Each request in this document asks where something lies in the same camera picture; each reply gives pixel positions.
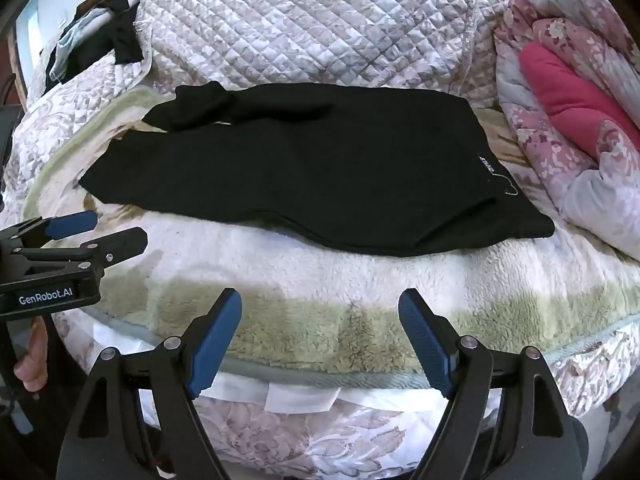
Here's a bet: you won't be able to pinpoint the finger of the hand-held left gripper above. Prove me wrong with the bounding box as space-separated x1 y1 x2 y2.
22 226 149 282
0 210 99 257

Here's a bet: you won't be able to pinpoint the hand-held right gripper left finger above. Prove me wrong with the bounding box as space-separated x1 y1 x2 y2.
56 287 244 480

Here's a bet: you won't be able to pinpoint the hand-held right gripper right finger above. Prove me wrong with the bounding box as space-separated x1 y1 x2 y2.
397 287 586 480

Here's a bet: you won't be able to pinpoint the black pants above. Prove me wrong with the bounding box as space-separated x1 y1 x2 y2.
79 80 556 258

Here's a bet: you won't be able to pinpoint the person's left hand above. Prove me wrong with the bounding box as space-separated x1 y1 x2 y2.
12 317 51 389

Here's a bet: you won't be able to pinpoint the white blanket label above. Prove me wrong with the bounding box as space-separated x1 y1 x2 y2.
264 384 337 415

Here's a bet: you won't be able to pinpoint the floral fleece blanket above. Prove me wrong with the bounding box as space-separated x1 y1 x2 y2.
20 85 640 396

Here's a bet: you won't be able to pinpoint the pile of dark clothes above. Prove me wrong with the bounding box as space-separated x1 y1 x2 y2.
46 9 117 83

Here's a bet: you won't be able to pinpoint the black garment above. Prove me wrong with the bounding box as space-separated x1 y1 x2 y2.
106 0 145 67

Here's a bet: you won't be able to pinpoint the grey quilted bedspread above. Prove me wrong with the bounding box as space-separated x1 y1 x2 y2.
10 0 640 480

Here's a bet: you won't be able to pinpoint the pink floral comforter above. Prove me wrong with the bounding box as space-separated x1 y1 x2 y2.
492 0 640 263

